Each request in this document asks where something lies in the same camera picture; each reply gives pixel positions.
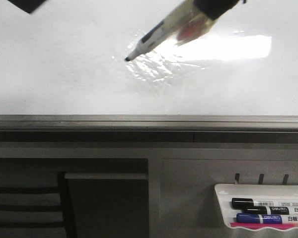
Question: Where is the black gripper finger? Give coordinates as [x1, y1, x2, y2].
[8, 0, 47, 14]
[193, 0, 238, 20]

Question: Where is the white black-tipped whiteboard marker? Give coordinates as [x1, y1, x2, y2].
[124, 0, 216, 62]

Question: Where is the black capped whiteboard marker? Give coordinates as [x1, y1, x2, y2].
[231, 198, 298, 209]

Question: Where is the blue capped whiteboard marker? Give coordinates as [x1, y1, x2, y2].
[236, 213, 298, 224]

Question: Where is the black metal hook left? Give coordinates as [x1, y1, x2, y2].
[234, 173, 240, 184]

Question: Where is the black metal hook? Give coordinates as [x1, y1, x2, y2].
[282, 174, 289, 185]
[258, 174, 264, 185]
[234, 173, 240, 184]

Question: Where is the black metal hook middle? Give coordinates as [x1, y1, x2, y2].
[258, 174, 264, 185]

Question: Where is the black metal hook right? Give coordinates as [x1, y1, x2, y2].
[282, 174, 289, 185]

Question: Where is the white plastic marker tray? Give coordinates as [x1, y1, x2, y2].
[215, 184, 298, 238]

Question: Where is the dark slatted chair back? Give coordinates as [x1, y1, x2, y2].
[0, 172, 77, 238]

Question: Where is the dark cabinet panel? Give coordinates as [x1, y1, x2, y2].
[65, 173, 149, 238]

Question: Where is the pink eraser strip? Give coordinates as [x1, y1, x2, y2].
[230, 222, 298, 230]

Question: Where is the white whiteboard with aluminium frame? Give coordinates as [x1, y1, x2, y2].
[0, 0, 298, 142]

